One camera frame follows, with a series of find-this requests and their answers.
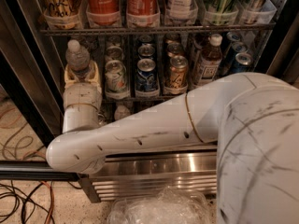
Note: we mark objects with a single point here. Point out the clear front water bottle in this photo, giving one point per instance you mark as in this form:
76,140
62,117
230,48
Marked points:
78,60

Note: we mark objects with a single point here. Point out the orange lacroix can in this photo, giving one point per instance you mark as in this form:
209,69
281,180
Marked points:
176,72
174,49

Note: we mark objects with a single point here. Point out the red Coca-Cola can left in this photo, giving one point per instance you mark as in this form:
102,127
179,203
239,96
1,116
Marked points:
104,12

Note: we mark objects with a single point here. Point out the blue pepsi can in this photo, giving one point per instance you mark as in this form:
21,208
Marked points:
146,52
146,76

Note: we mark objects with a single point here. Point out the clear water bottle bottom shelf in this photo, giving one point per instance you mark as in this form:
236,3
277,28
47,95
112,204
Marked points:
121,112

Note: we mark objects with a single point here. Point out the clear plastic bag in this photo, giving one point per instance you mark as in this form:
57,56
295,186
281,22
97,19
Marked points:
168,206

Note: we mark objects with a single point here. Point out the glass fridge door left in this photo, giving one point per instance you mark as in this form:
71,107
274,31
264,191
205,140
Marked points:
23,135

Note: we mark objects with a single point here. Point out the stainless steel fridge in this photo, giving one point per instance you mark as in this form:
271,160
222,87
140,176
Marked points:
36,63

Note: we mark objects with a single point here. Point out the amber tea bottle white cap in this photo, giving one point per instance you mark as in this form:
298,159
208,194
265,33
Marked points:
208,61

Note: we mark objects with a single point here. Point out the yellow LaCroix can top shelf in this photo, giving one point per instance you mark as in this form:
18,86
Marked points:
60,0

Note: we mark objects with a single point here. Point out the blue red bull can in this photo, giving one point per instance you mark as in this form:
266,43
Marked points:
241,63
235,48

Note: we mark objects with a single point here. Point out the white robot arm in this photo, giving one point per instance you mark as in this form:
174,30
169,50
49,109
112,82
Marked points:
202,134

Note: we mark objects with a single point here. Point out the blue Pepsi front can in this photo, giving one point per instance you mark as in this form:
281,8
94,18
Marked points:
146,76

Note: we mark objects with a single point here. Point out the blue Red Bull front can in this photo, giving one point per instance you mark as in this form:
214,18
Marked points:
241,63

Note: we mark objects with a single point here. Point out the green white middle can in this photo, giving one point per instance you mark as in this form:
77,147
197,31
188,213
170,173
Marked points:
113,53

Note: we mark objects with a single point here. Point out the orange LaCroix front can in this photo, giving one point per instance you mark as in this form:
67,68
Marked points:
176,72

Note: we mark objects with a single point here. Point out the orange LaCroix middle can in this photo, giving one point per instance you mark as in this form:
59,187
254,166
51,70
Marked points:
174,49

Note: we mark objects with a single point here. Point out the blue Pepsi middle can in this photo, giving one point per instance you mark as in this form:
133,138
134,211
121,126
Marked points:
146,52

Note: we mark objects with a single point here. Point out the blue Red Bull middle can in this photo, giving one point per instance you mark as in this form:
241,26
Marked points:
235,48

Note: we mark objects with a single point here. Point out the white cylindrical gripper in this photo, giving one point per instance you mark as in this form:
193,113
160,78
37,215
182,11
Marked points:
82,93

